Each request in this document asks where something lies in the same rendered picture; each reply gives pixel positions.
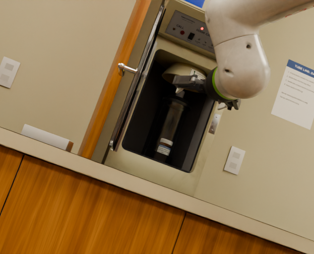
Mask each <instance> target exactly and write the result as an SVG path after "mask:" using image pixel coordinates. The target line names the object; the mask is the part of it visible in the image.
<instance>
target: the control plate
mask: <svg viewBox="0 0 314 254"><path fill-rule="evenodd" d="M173 27H174V28H176V30H173V29H172V28H173ZM201 27H203V28H204V29H203V30H201ZM181 31H184V34H183V35H181V33H180V32H181ZM165 33H167V34H169V35H172V36H174V37H176V38H179V39H181V40H183V41H186V42H188V43H190V44H193V45H195V46H197V47H200V48H202V49H204V50H207V51H209V52H211V53H214V54H215V51H214V47H213V46H211V44H212V40H211V37H210V34H209V31H208V28H207V26H206V23H204V22H202V21H200V20H197V19H195V18H193V17H191V16H188V15H186V14H184V13H181V12H179V11H177V10H175V12H174V14H173V16H172V18H171V20H170V22H169V24H168V26H167V29H166V31H165ZM190 33H194V34H195V35H194V37H193V39H192V40H190V39H188V36H189V34H190ZM198 38H200V39H201V40H198ZM205 41H207V43H205Z"/></svg>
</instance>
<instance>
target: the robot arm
mask: <svg viewBox="0 0 314 254"><path fill-rule="evenodd" d="M313 7H314V0H210V1H209V2H208V4H207V7H206V10H205V22H206V26H207V28H208V31H209V34H210V37H211V40H212V43H213V47H214V51H215V56H216V61H217V67H215V68H214V69H212V70H211V71H210V72H209V74H208V76H207V78H206V79H200V80H199V79H198V75H191V76H175V77H174V80H173V83H172V84H173V85H176V88H177V89H176V92H175V93H179V92H180V91H182V90H183V89H191V90H197V91H198V92H200V93H205V94H207V95H208V97H209V98H210V99H212V100H214V101H218V104H219V105H218V108H217V109H218V110H221V109H224V108H227V109H228V110H231V109H232V107H234V109H236V110H239V107H240V104H241V99H249V98H253V97H256V96H258V95H259V94H261V93H262V92H263V91H264V90H265V88H266V87H267V85H268V83H269V81H270V77H271V68H270V65H269V62H268V59H267V57H266V54H265V51H264V49H263V46H262V42H261V39H260V36H259V30H260V29H261V28H262V27H264V26H266V25H268V24H271V23H275V22H277V21H280V20H282V19H284V18H287V17H289V16H292V15H294V14H297V13H300V12H302V11H305V10H308V9H310V8H313Z"/></svg>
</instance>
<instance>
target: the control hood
mask: <svg viewBox="0 0 314 254"><path fill-rule="evenodd" d="M165 9H166V11H165V14H164V17H163V20H162V23H161V26H160V29H159V32H158V35H160V36H162V37H164V38H167V39H169V40H171V41H174V42H176V43H178V44H181V45H183V46H185V47H188V48H190V49H192V50H195V51H197V52H199V53H202V54H204V55H206V56H209V57H211V58H213V59H216V56H215V54H214V53H211V52H209V51H207V50H204V49H202V48H200V47H197V46H195V45H193V44H190V43H188V42H186V41H183V40H181V39H179V38H176V37H174V36H172V35H169V34H167V33H165V31H166V29H167V26H168V24H169V22H170V20H171V18H172V16H173V14H174V12H175V10H177V11H179V12H181V13H184V14H186V15H188V16H191V17H193V18H195V19H197V20H200V21H202V22H204V23H206V22H205V10H204V9H202V8H200V7H197V6H195V5H193V4H191V3H188V2H186V1H184V0H167V2H166V3H165V5H164V10H165ZM164 10H163V13H164ZM162 16H163V14H162Z"/></svg>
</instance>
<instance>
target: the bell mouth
mask: <svg viewBox="0 0 314 254"><path fill-rule="evenodd" d="M191 75H198V79H199V80H200V79H206V78H207V75H206V73H205V72H204V71H202V70H201V69H199V68H197V67H195V66H192V65H189V64H187V63H182V62H174V63H173V64H172V65H171V66H170V67H169V68H168V69H167V70H166V71H165V72H164V73H163V74H162V77H163V79H165V80H166V81H167V82H169V83H171V84H172V83H173V80H174V77H175V76H191ZM185 90H189V91H192V92H197V93H199V92H198V91H197V90H191V89H185Z"/></svg>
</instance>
